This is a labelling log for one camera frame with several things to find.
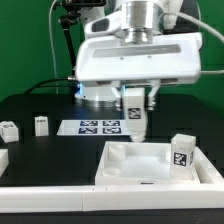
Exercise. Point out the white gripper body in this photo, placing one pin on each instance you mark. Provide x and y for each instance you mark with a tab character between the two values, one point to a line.
171	59

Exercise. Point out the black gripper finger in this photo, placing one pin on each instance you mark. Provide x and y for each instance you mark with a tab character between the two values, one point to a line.
118	99
155	86

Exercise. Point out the white square table top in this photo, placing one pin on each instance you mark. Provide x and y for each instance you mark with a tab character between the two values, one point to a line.
128	163

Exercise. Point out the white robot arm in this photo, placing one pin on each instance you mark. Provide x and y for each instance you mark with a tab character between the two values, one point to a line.
142	20

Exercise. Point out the white marker sheet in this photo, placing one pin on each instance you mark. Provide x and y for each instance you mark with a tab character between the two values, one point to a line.
92	128

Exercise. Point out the white U-shaped obstacle fence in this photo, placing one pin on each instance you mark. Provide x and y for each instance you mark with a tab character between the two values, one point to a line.
208	194

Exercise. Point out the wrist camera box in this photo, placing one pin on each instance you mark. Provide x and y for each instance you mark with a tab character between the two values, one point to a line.
109	25

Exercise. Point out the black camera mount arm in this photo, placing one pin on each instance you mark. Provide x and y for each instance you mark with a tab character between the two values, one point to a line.
66	21

